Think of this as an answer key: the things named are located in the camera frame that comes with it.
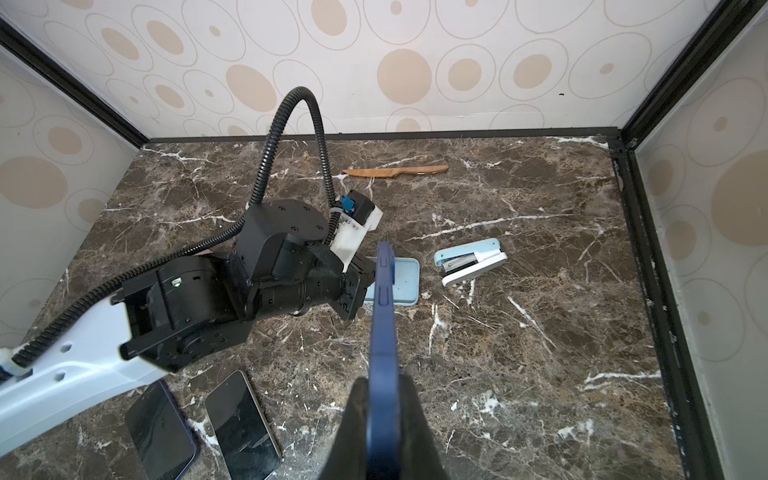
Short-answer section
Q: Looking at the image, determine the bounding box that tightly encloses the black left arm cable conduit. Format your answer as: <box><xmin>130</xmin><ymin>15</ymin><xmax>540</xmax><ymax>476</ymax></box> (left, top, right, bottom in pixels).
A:
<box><xmin>0</xmin><ymin>86</ymin><xmax>343</xmax><ymax>385</ymax></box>

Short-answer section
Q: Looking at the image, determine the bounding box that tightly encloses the black smartphone gold edge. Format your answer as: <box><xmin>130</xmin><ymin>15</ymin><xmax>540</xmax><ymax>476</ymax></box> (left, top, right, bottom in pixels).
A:
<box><xmin>204</xmin><ymin>370</ymin><xmax>282</xmax><ymax>480</ymax></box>

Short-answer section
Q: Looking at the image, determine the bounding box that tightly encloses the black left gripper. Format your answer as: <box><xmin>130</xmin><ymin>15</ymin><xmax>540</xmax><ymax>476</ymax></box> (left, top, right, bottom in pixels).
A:
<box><xmin>308</xmin><ymin>243</ymin><xmax>375</xmax><ymax>321</ymax></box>

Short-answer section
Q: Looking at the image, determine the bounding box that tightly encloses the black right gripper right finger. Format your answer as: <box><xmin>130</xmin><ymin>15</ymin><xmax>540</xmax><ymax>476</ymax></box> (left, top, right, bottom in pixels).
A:
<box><xmin>399</xmin><ymin>374</ymin><xmax>449</xmax><ymax>480</ymax></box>

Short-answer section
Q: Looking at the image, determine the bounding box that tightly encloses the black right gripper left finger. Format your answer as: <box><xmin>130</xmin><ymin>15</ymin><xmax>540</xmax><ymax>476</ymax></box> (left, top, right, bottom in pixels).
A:
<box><xmin>318</xmin><ymin>377</ymin><xmax>369</xmax><ymax>480</ymax></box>

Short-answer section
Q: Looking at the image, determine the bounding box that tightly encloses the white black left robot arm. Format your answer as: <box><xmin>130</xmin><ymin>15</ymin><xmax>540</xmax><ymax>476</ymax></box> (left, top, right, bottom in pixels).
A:
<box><xmin>1</xmin><ymin>195</ymin><xmax>382</xmax><ymax>453</ymax></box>

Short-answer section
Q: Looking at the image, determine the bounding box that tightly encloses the black corner frame post right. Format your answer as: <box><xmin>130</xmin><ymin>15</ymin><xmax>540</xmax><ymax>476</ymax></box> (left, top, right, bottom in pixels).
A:
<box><xmin>621</xmin><ymin>0</ymin><xmax>767</xmax><ymax>150</ymax></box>

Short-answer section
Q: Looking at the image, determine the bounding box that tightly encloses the dark blue smartphone left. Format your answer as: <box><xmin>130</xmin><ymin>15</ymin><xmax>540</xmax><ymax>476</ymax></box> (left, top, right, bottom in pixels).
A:
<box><xmin>124</xmin><ymin>380</ymin><xmax>199</xmax><ymax>480</ymax></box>

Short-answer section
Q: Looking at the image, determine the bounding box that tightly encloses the black corner frame post left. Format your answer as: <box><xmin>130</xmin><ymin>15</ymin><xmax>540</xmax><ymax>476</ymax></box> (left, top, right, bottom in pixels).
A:
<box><xmin>1</xmin><ymin>19</ymin><xmax>149</xmax><ymax>148</ymax></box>

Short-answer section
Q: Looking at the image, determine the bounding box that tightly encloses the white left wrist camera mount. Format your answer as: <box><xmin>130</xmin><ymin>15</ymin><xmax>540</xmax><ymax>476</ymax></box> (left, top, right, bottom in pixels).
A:
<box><xmin>330</xmin><ymin>190</ymin><xmax>383</xmax><ymax>272</ymax></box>

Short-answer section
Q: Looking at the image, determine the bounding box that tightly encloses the blue smartphone black screen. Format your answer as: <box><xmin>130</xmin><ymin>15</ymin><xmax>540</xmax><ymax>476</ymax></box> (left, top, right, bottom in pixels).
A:
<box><xmin>366</xmin><ymin>241</ymin><xmax>401</xmax><ymax>479</ymax></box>

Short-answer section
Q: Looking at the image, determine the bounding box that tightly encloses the wooden knife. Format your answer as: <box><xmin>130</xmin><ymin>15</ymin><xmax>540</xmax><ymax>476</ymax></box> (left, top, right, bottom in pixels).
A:
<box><xmin>343</xmin><ymin>165</ymin><xmax>449</xmax><ymax>179</ymax></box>

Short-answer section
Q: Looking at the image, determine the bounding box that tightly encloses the black corner frame post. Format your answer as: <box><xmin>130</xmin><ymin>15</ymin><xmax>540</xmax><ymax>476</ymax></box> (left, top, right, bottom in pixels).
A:
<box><xmin>621</xmin><ymin>0</ymin><xmax>767</xmax><ymax>150</ymax></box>
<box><xmin>1</xmin><ymin>19</ymin><xmax>149</xmax><ymax>148</ymax></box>

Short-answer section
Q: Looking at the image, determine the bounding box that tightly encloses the light blue phone case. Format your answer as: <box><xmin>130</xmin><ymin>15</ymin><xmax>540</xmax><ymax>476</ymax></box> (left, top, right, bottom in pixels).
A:
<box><xmin>392</xmin><ymin>257</ymin><xmax>420</xmax><ymax>306</ymax></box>

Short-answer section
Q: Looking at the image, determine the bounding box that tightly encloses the light blue white stapler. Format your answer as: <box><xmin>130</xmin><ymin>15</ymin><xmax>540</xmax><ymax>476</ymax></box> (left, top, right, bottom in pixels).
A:
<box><xmin>434</xmin><ymin>238</ymin><xmax>508</xmax><ymax>287</ymax></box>

